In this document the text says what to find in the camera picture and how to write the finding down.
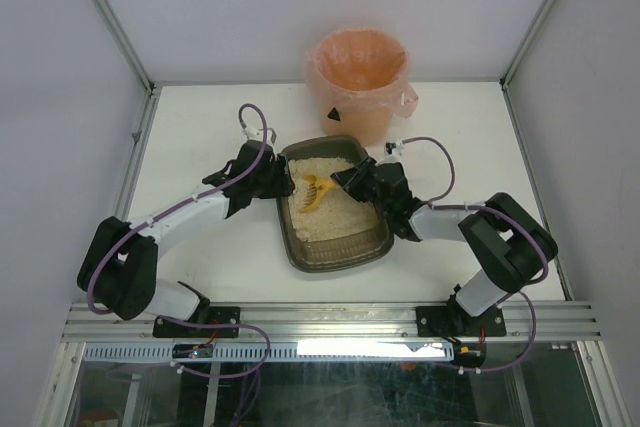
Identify yellow plastic litter scoop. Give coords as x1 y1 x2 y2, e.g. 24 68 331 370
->
300 174 337 213

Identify dark grey litter box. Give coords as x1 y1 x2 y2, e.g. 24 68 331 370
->
276 136 394 273

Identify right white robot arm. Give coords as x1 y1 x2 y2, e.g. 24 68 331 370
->
331 158 558 334

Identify cat litter granules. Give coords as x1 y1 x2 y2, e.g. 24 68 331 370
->
288 157 379 242

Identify orange trash bin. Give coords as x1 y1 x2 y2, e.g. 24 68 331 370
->
319 31 409 145

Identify translucent pink bin liner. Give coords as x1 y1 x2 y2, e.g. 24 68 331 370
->
304 27 418 118

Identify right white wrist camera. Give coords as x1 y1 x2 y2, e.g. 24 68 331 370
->
380 139 404 164

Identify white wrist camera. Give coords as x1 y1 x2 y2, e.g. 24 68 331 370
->
380 139 404 164
243 126 277 148

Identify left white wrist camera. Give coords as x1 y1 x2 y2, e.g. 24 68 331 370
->
243 126 277 148

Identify white slotted cable duct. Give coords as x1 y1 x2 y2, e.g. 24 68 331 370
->
84 339 454 364

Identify aluminium mounting rail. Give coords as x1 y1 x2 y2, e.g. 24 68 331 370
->
62 301 602 343

